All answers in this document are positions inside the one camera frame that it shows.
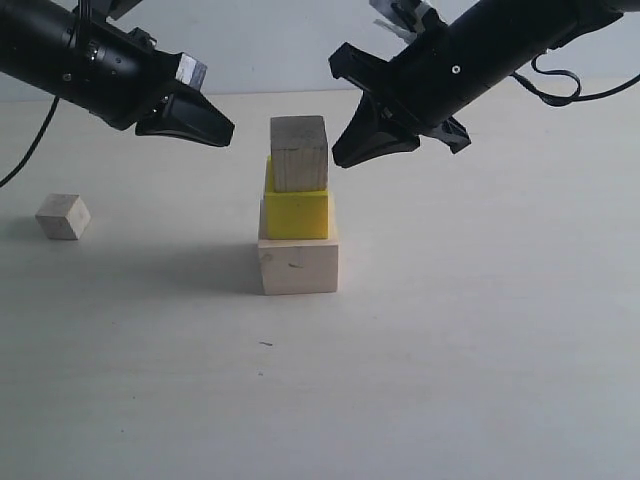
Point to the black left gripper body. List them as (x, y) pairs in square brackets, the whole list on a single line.
[(118, 76)]

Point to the yellow cube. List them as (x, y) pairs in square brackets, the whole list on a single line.
[(295, 216)]

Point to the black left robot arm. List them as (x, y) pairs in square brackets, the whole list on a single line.
[(32, 30)]

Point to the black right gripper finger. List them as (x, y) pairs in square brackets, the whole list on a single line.
[(367, 128), (399, 141)]

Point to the small pale wooden cube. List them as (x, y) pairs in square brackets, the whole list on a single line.
[(63, 217)]

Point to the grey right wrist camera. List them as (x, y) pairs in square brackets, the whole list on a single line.
[(407, 19)]

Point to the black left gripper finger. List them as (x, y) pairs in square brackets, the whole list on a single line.
[(187, 116), (189, 72)]

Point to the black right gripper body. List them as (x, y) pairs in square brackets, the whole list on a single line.
[(436, 76)]

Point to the large pale wooden cube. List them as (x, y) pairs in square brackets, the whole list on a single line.
[(295, 267)]

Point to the medium brown wooden cube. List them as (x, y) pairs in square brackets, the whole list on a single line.
[(299, 153)]

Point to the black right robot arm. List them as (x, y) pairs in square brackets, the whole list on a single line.
[(562, 21)]

